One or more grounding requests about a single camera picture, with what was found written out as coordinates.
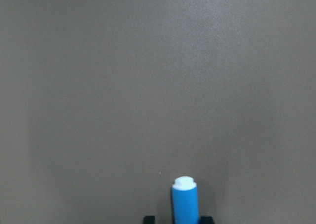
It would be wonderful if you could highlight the blue marker pen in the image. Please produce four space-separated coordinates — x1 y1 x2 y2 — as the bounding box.
171 176 199 224

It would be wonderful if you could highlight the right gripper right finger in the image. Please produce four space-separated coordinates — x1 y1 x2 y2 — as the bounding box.
201 216 214 224

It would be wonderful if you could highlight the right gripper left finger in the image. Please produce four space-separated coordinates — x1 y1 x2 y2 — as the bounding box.
143 216 155 224

